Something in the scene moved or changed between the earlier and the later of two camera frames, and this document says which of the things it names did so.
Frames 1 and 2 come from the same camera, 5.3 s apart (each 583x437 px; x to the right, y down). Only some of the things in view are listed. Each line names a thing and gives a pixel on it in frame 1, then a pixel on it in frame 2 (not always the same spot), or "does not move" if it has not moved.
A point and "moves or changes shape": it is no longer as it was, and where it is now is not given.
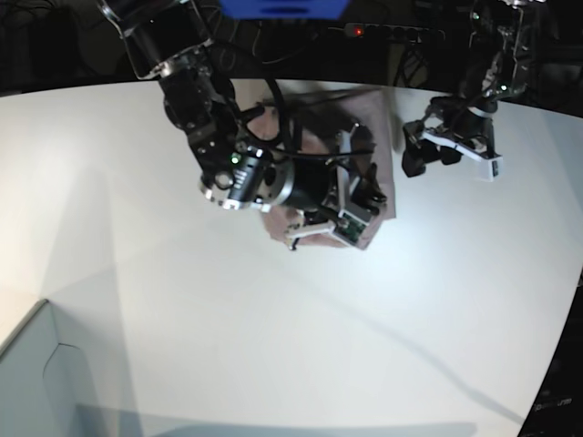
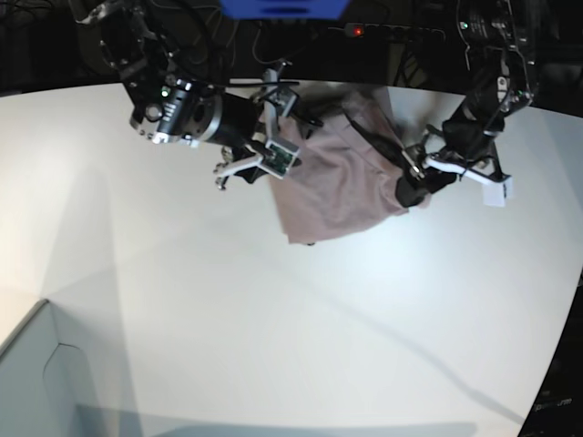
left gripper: [352, 196] -> [278, 104]
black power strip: [391, 33] does not move
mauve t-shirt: [342, 122] moves or changes shape
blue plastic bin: [284, 9] does not move
